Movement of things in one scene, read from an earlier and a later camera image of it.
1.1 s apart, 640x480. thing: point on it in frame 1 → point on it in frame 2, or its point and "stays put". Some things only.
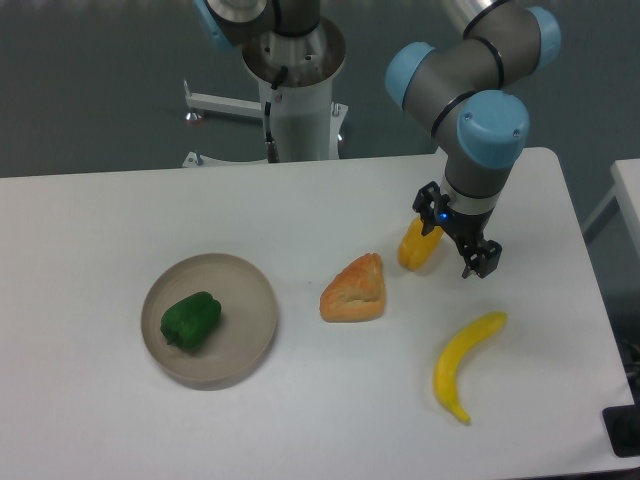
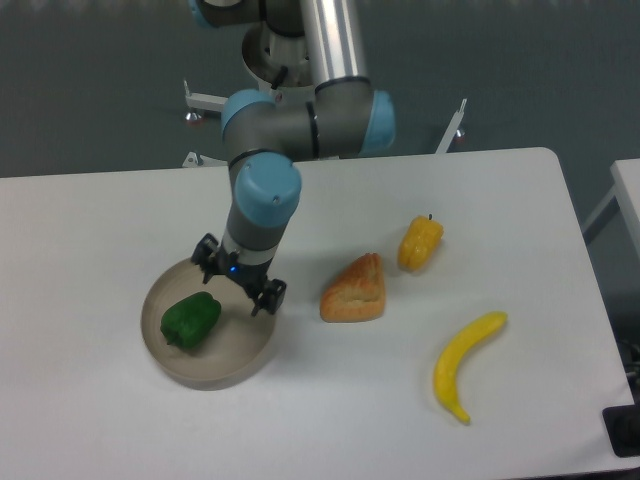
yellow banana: [446, 374] stays put
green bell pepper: [191, 322] stays put
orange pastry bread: [357, 293] stays put
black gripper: [432, 206] → [252, 277]
